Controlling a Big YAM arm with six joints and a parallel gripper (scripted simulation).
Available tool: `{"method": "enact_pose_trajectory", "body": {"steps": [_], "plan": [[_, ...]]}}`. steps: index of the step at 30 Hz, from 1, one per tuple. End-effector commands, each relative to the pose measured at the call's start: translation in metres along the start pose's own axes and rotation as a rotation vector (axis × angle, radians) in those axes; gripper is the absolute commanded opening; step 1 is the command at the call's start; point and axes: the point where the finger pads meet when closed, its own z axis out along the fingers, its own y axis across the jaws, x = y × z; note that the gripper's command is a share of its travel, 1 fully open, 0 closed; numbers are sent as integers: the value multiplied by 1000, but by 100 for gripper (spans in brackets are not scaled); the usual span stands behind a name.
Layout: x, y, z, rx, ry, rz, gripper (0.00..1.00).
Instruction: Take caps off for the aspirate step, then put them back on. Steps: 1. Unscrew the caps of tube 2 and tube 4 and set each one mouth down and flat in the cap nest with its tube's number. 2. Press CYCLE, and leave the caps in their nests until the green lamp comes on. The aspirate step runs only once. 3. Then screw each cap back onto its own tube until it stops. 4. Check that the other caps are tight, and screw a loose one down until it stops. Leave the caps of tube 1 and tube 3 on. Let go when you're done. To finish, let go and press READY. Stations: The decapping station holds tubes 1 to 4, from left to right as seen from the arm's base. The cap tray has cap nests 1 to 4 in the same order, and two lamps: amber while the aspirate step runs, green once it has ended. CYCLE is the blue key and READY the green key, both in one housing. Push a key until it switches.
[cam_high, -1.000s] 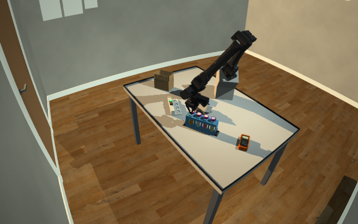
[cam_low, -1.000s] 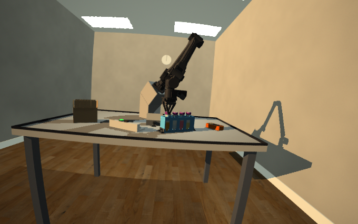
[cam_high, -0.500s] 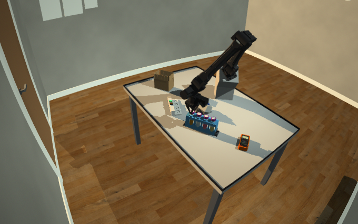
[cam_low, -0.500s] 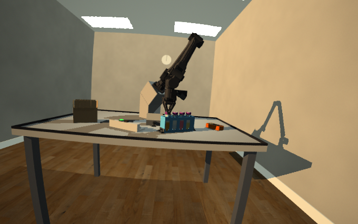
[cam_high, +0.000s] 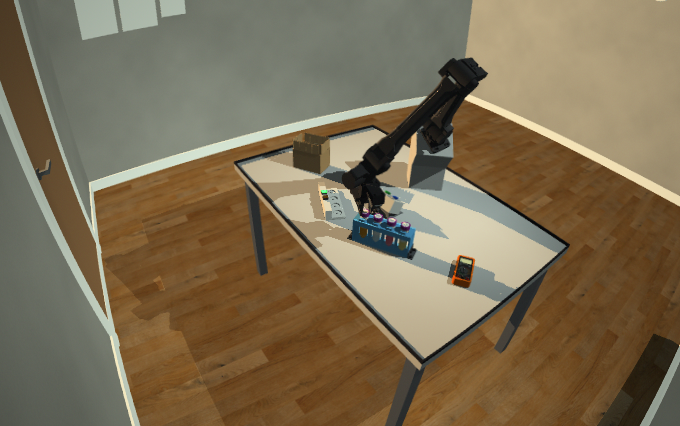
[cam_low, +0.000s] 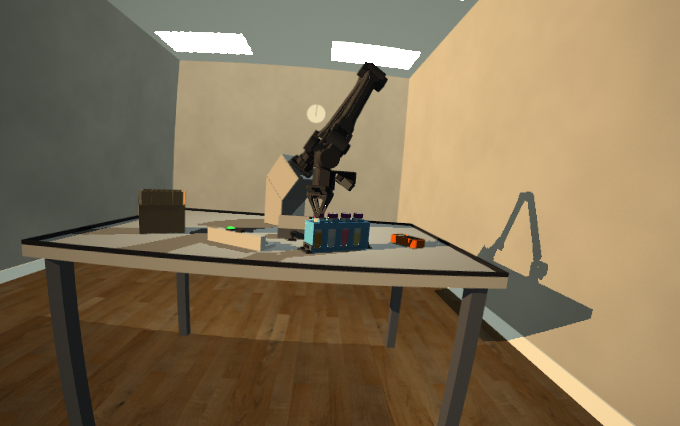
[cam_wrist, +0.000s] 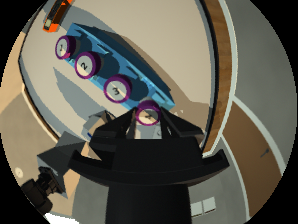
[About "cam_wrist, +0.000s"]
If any black table edge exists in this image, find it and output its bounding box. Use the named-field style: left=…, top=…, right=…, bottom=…
left=18, top=0, right=219, bottom=153

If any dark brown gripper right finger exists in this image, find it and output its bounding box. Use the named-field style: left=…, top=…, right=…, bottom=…
left=160, top=107, right=205, bottom=145

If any magenta screw cap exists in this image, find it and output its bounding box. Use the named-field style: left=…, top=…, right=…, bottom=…
left=103, top=74, right=132, bottom=103

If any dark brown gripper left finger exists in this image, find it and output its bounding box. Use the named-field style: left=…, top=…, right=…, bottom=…
left=92, top=107, right=137, bottom=139

